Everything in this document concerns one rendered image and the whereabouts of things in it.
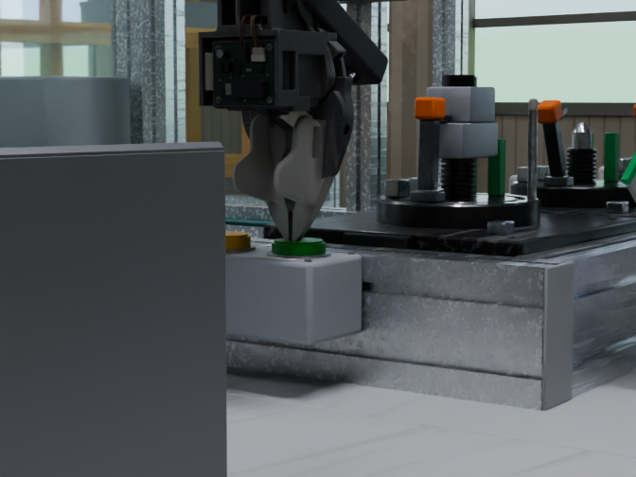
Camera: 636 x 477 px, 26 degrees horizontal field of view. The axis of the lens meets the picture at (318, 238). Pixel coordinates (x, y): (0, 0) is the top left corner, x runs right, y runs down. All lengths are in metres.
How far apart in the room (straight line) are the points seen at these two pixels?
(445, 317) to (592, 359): 0.13
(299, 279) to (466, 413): 0.15
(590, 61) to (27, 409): 4.89
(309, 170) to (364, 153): 0.41
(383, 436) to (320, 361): 0.18
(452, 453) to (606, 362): 0.25
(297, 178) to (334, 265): 0.07
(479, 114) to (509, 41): 4.48
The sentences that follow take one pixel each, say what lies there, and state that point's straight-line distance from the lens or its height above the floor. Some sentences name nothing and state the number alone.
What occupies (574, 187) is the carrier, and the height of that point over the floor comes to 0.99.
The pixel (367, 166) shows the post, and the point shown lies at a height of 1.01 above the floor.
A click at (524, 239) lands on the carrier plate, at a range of 1.04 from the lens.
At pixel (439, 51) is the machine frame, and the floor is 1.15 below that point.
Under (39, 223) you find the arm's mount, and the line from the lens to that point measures 0.61.
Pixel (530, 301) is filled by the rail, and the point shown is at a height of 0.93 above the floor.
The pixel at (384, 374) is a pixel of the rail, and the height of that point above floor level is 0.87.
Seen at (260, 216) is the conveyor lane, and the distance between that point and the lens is 1.46.
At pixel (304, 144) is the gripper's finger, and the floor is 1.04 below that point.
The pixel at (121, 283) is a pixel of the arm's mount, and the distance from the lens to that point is 0.63.
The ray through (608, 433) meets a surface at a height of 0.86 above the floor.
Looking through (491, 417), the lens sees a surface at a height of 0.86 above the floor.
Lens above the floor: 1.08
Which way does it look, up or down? 6 degrees down
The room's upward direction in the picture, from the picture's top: straight up
